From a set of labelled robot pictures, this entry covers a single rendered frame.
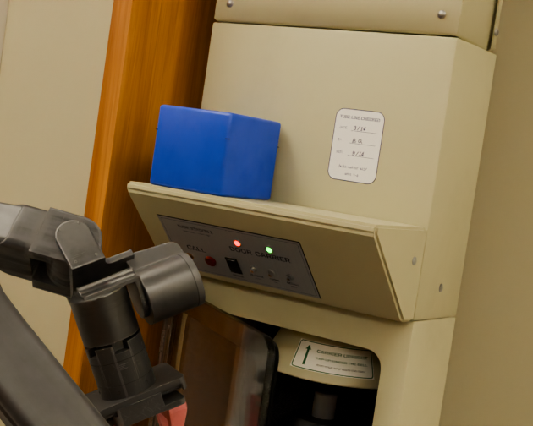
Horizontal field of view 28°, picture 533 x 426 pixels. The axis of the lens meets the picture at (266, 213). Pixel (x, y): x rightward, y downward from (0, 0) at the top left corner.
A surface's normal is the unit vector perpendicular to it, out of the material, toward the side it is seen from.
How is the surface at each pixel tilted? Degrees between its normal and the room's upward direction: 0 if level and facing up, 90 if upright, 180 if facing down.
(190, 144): 90
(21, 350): 65
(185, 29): 90
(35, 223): 46
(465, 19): 90
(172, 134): 90
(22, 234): 52
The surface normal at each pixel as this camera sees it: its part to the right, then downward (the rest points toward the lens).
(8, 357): 0.38, -0.25
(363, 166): -0.55, -0.04
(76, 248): 0.12, -0.60
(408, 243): 0.82, 0.15
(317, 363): -0.22, -0.39
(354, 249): -0.49, 0.67
